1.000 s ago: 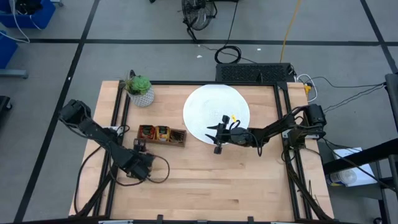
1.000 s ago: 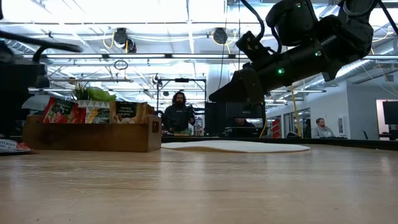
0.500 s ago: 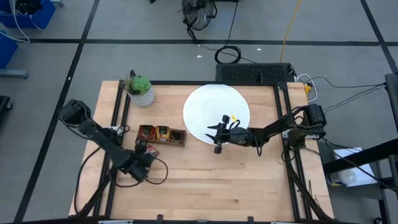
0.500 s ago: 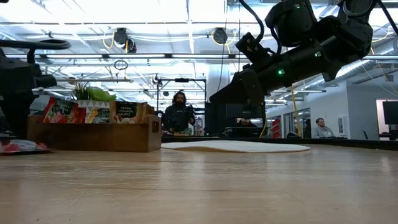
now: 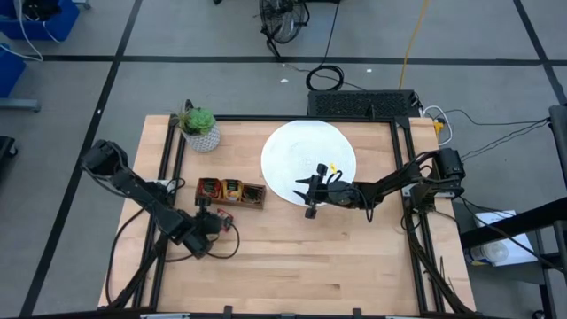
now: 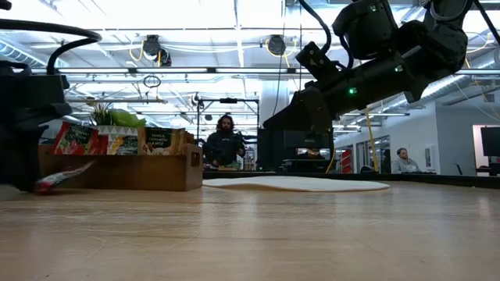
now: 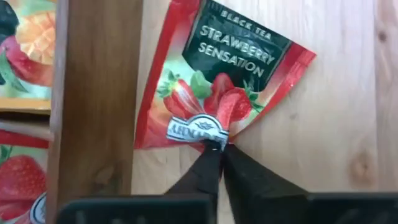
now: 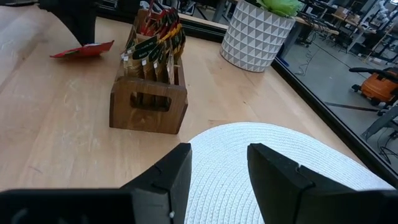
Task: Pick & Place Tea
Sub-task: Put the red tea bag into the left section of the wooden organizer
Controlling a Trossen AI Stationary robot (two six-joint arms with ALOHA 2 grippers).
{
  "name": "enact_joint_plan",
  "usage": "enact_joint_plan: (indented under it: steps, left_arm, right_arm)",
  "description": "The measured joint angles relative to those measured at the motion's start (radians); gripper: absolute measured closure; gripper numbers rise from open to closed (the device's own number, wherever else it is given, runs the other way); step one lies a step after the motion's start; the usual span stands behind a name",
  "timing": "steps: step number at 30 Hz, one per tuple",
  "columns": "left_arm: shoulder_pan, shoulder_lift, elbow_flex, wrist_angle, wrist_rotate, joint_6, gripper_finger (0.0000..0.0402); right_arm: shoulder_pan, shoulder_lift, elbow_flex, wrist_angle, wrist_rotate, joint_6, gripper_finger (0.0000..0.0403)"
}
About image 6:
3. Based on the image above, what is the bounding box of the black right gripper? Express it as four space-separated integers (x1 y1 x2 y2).
262 54 422 134

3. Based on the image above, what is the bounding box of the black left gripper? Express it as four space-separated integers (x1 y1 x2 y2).
0 62 73 193

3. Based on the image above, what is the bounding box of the red strawberry tea packet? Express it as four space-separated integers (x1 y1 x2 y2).
34 159 97 195
52 121 109 156

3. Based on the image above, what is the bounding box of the black monitor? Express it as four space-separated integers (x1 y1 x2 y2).
284 130 335 149

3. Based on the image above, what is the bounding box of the white round placemat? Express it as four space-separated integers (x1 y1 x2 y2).
202 175 391 193

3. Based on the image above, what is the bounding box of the person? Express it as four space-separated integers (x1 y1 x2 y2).
391 147 422 175
202 114 247 170

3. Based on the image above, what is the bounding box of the succulent in patterned white pot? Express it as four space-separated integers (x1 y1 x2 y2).
87 101 148 138

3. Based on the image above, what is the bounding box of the wooden three-compartment tray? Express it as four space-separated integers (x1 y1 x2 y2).
37 143 204 192

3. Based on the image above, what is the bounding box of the black television screen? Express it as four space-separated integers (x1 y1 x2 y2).
480 126 500 158

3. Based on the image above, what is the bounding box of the black camera rig frame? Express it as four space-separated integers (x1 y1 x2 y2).
196 97 262 173

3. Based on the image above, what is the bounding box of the black cable reel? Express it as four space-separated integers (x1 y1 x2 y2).
266 34 288 56
141 34 173 66

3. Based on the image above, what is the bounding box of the yellow cable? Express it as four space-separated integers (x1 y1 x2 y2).
365 108 380 173

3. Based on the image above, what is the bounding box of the silver ventilation duct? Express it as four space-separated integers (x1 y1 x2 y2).
384 73 476 114

